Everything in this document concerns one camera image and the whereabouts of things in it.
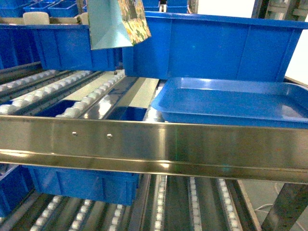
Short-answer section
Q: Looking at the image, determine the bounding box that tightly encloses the flower gift bag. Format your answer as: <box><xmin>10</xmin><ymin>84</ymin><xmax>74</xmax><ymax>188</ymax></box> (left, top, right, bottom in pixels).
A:
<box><xmin>87</xmin><ymin>0</ymin><xmax>152</xmax><ymax>50</ymax></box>

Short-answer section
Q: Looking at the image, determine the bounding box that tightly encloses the stainless steel flow rack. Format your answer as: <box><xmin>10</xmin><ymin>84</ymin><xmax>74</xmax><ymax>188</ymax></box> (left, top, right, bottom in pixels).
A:
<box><xmin>0</xmin><ymin>70</ymin><xmax>308</xmax><ymax>231</ymax></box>

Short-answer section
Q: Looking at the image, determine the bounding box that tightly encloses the large blue plastic bin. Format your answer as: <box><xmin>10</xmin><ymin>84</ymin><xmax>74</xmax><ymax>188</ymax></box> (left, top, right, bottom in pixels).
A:
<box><xmin>123</xmin><ymin>12</ymin><xmax>308</xmax><ymax>128</ymax></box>

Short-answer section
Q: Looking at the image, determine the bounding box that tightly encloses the lower shelf blue bin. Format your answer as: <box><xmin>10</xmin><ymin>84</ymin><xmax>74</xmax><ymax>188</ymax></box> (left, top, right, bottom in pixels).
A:
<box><xmin>24</xmin><ymin>166</ymin><xmax>140</xmax><ymax>205</ymax></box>

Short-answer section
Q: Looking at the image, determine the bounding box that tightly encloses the left large blue bin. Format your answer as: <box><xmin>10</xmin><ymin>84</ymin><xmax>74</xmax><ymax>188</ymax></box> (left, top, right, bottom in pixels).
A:
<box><xmin>0</xmin><ymin>24</ymin><xmax>122</xmax><ymax>71</ymax></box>

